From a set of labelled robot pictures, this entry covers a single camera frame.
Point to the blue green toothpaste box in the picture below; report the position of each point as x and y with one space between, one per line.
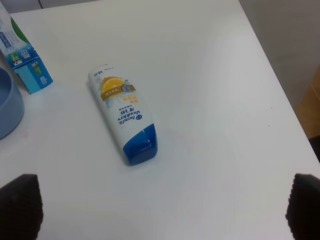
21 55

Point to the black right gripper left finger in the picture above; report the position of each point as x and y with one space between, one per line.
21 208

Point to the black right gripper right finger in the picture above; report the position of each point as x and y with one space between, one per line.
303 211

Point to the blue plastic bowl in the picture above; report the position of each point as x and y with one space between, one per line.
11 104

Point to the white blue shampoo bottle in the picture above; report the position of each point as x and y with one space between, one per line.
126 113

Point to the cardboard box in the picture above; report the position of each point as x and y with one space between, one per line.
308 110

